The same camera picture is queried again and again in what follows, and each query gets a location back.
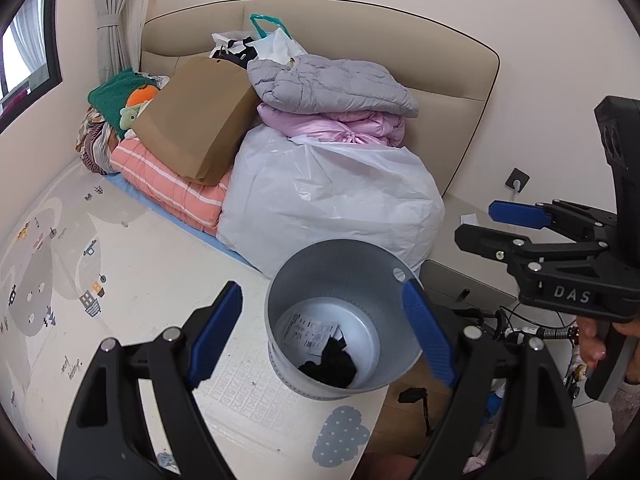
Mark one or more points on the right hand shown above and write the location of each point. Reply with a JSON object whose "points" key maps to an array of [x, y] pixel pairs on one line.
{"points": [[592, 348]]}

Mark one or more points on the patterned foam play mat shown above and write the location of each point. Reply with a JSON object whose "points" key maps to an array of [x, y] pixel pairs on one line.
{"points": [[87, 262]]}

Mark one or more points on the white nightstand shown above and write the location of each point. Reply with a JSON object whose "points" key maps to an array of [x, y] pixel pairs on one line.
{"points": [[459, 280]]}

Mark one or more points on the curtain by headboard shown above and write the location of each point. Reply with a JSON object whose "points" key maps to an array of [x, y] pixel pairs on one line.
{"points": [[119, 27]]}

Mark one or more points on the wall socket with plug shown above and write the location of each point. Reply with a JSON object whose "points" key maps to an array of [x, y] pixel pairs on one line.
{"points": [[517, 180]]}

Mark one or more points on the grey quilted jacket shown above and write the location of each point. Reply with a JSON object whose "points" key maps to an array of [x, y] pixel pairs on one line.
{"points": [[311, 84]]}

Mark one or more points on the brown paper bag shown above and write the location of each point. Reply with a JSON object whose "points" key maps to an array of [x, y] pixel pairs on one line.
{"points": [[196, 123]]}

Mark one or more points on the green knitted cloth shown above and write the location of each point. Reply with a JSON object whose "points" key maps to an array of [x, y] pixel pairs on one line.
{"points": [[109, 98]]}

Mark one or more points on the patterned folded blanket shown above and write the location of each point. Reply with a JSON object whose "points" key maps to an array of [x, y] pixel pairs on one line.
{"points": [[96, 141]]}

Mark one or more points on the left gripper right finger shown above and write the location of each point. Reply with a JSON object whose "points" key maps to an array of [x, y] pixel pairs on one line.
{"points": [[537, 435]]}

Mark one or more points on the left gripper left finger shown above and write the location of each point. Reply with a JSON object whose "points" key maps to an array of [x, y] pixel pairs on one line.
{"points": [[106, 435]]}

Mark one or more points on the beige headboard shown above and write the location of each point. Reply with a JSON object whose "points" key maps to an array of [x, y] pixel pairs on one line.
{"points": [[450, 74]]}

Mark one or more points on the pink striped folded blanket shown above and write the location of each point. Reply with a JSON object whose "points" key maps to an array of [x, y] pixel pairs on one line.
{"points": [[197, 205]]}

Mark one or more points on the white bag green handle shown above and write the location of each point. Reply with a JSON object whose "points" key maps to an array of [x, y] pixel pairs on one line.
{"points": [[269, 40]]}

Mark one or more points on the orange green plush toy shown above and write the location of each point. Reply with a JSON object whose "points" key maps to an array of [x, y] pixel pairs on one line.
{"points": [[135, 103]]}

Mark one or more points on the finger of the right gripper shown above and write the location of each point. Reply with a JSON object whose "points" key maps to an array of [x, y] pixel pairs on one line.
{"points": [[545, 215], [586, 249]]}

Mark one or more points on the pink puffer jacket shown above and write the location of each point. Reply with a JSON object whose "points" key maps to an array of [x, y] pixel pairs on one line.
{"points": [[363, 127]]}

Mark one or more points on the grey metal trash bin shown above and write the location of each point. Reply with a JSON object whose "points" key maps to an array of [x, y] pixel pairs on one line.
{"points": [[359, 286]]}

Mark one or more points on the white paper receipt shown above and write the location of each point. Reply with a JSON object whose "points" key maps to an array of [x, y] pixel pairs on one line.
{"points": [[308, 334]]}

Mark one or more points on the large white plastic bag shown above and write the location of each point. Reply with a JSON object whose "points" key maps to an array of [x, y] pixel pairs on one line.
{"points": [[286, 194]]}

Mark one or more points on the black framed window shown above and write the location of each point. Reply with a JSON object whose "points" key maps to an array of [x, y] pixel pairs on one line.
{"points": [[29, 58]]}

